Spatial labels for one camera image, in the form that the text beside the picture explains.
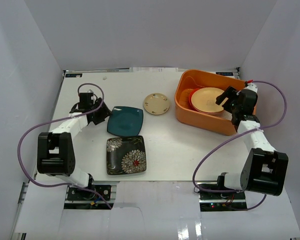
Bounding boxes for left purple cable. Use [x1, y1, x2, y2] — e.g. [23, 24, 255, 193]
[16, 83, 113, 210]

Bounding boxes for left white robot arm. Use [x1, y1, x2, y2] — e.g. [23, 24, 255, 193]
[36, 92, 112, 200]

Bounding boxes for black floral square plate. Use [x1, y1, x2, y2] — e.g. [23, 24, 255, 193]
[106, 135, 147, 176]

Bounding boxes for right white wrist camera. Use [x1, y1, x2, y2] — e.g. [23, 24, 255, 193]
[244, 80, 258, 93]

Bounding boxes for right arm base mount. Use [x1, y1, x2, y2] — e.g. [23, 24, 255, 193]
[193, 187, 247, 212]

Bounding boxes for yellow round plate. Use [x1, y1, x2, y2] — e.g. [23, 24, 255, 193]
[191, 87, 224, 111]

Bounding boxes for teal square plate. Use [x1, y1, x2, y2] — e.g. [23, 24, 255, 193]
[107, 106, 144, 137]

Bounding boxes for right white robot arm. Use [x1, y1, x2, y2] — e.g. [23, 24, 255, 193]
[215, 84, 289, 200]

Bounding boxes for orange plastic bin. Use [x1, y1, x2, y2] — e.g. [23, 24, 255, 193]
[174, 69, 245, 136]

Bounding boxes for right black table label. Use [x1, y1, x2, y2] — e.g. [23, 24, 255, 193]
[216, 71, 234, 77]

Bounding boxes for pink round plate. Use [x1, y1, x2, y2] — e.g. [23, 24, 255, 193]
[195, 108, 224, 116]

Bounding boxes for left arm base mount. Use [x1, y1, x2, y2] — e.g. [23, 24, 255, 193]
[64, 184, 115, 210]

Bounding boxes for small beige patterned plate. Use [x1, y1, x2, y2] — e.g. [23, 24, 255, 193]
[143, 93, 170, 116]

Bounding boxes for small orange plate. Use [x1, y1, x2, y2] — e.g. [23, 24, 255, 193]
[188, 88, 200, 109]

